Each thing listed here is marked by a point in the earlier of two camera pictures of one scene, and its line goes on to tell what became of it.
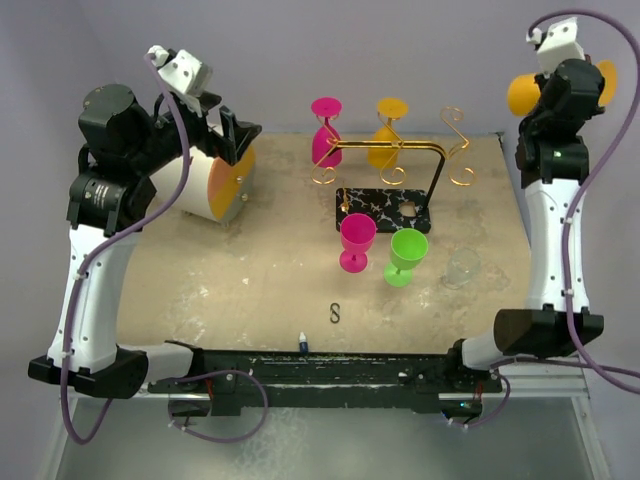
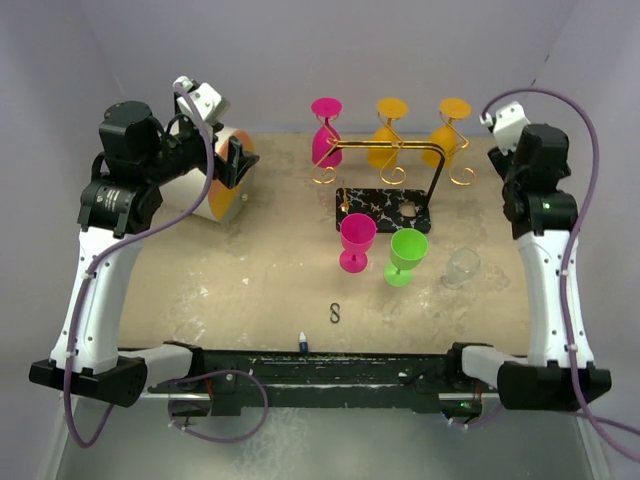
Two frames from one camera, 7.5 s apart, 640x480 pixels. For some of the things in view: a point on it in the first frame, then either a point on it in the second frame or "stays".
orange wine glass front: x=523 y=94 to x=450 y=109
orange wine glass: x=389 y=108 stays
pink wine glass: x=325 y=138 stays
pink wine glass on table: x=357 y=232 stays
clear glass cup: x=464 y=264 stays
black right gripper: x=594 y=110 to x=501 y=161
